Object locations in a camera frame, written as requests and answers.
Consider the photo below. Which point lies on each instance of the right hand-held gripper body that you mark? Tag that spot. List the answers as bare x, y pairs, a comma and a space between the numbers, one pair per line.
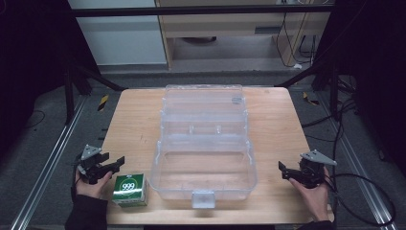
311, 174

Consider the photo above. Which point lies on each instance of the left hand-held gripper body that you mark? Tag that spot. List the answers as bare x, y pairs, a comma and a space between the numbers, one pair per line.
91, 166

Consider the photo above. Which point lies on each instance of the green and white carton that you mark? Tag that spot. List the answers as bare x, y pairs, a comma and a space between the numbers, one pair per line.
130, 190

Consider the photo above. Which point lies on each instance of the clear plastic storage box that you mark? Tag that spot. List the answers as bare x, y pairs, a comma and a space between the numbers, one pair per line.
204, 166

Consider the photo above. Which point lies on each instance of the person's left hand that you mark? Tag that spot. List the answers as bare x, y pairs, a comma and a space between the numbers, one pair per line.
91, 190

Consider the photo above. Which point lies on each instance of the person's right hand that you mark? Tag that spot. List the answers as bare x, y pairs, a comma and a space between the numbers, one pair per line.
316, 201

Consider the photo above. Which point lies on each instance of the yellow and black tape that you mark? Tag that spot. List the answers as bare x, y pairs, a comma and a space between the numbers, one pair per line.
102, 103
310, 99

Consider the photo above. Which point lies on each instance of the black metal stand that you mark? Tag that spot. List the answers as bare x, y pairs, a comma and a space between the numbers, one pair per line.
333, 92
68, 96

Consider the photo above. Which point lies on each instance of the dark curtain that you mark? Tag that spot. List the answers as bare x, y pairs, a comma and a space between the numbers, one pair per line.
32, 64
376, 80

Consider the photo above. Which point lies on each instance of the white cabinet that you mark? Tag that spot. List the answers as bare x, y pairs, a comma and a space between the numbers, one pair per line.
121, 38

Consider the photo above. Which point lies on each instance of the light wooden desk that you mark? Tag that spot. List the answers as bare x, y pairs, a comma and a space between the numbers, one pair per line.
223, 25

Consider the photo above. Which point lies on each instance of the black metal crossbar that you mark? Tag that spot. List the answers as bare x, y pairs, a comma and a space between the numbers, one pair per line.
191, 12

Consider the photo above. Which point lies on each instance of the aluminium floor rail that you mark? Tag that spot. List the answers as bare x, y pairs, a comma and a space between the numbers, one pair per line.
360, 172
48, 166

